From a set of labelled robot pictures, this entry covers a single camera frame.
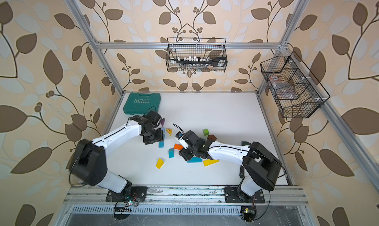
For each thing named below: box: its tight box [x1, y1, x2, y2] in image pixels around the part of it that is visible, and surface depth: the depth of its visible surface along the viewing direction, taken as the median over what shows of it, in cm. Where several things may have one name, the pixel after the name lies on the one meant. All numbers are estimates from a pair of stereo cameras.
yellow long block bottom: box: [202, 158, 220, 167], surface depth 86 cm
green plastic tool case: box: [123, 92, 162, 115], surface depth 110 cm
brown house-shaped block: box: [207, 134, 217, 141], surface depth 96 cm
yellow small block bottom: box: [155, 157, 165, 170], surface depth 86 cm
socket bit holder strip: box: [173, 55, 228, 68], surface depth 82 cm
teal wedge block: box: [168, 148, 175, 159], surface depth 90 cm
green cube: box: [202, 128, 210, 137], surface depth 98 cm
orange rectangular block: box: [173, 143, 184, 151], surface depth 93 cm
